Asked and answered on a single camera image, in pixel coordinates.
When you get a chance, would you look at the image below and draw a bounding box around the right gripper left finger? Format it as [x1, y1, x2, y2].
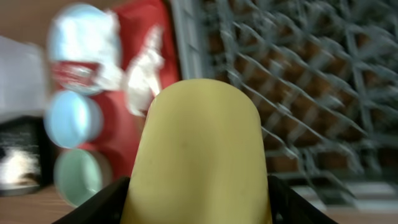
[53, 177, 130, 224]

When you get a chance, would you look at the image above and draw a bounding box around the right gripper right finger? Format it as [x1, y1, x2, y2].
[267, 175, 337, 224]

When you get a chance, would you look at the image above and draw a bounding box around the mint green bowl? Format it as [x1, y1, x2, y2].
[53, 149, 113, 208]

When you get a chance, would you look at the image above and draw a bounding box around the light blue bowl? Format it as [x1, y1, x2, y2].
[44, 90, 104, 149]

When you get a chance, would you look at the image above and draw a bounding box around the yellow plastic cup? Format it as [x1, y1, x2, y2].
[121, 79, 272, 224]

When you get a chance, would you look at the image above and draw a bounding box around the white rice pile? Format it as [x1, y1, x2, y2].
[1, 147, 40, 185]

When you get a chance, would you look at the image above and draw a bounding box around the white tissue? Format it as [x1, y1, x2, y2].
[124, 25, 164, 117]

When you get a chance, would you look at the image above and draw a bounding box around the red snack wrapper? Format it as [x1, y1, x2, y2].
[52, 60, 100, 87]

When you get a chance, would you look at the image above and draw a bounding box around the grey dishwasher rack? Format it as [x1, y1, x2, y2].
[171, 0, 397, 212]

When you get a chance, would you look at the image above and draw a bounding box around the red serving tray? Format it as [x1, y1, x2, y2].
[77, 0, 183, 181]

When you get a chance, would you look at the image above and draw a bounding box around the black plastic tray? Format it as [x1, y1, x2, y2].
[1, 116, 57, 197]

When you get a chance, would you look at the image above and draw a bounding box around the clear plastic bin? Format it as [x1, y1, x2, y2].
[1, 36, 50, 123]

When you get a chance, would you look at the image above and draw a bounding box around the white paper napkin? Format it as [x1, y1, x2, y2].
[57, 11, 123, 95]

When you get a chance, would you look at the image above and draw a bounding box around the light blue plate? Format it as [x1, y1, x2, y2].
[47, 3, 123, 95]

